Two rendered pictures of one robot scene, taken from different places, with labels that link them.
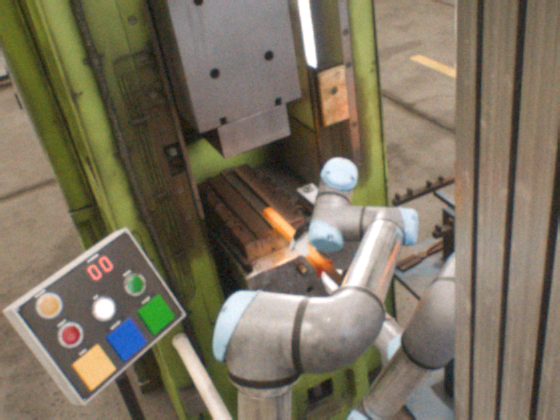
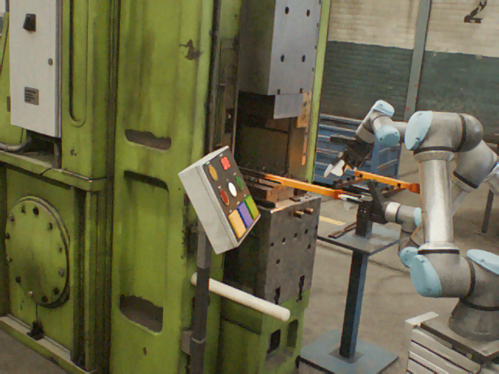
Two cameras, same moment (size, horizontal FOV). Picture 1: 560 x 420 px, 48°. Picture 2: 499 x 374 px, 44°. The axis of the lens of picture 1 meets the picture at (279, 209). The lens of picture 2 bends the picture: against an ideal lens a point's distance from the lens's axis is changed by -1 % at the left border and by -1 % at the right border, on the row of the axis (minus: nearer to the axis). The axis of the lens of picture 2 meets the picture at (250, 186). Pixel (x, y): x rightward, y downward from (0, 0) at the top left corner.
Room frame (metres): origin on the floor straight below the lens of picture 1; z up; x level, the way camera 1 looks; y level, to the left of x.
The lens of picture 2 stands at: (-0.52, 1.46, 1.62)
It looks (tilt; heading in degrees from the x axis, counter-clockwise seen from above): 15 degrees down; 328
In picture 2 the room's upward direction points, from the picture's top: 5 degrees clockwise
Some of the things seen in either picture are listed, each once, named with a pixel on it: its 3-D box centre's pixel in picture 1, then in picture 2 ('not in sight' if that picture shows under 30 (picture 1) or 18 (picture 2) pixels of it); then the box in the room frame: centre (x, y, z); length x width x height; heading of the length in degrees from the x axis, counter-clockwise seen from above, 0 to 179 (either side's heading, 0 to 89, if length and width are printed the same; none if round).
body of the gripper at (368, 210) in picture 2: not in sight; (373, 209); (1.14, -0.15, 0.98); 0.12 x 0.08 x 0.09; 21
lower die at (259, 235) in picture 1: (247, 207); (241, 181); (1.72, 0.10, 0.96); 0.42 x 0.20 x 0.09; 21
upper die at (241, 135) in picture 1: (225, 106); (248, 98); (1.72, 0.10, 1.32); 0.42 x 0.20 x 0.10; 21
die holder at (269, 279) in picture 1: (273, 262); (242, 234); (1.74, 0.05, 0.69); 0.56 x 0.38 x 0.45; 21
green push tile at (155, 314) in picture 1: (155, 314); (249, 207); (1.22, 0.36, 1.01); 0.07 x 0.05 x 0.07; 136
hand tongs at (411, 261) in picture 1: (465, 231); (358, 223); (1.73, -0.63, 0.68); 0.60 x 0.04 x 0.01; 115
